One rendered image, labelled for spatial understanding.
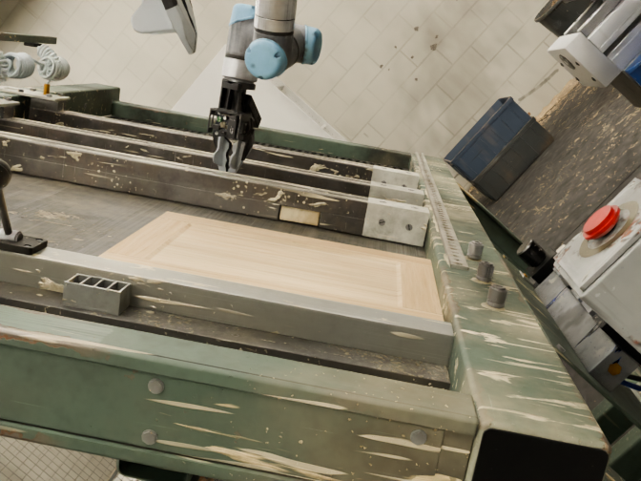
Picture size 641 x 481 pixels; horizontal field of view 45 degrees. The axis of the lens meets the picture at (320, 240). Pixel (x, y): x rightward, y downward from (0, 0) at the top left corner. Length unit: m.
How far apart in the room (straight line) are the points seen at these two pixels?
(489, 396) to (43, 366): 0.42
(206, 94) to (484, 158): 1.93
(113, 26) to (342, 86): 1.95
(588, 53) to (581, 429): 0.69
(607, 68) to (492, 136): 4.18
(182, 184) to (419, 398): 0.97
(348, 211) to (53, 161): 0.61
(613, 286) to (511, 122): 4.80
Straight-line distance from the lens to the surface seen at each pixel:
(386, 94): 6.42
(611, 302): 0.70
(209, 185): 1.58
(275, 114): 5.07
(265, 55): 1.45
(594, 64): 1.29
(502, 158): 5.46
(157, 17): 0.88
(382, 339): 0.95
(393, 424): 0.72
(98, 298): 0.96
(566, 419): 0.77
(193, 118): 2.86
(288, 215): 1.56
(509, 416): 0.74
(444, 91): 6.44
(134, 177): 1.62
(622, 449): 1.99
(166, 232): 1.28
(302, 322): 0.95
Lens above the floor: 1.18
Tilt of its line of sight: 5 degrees down
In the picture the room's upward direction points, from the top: 48 degrees counter-clockwise
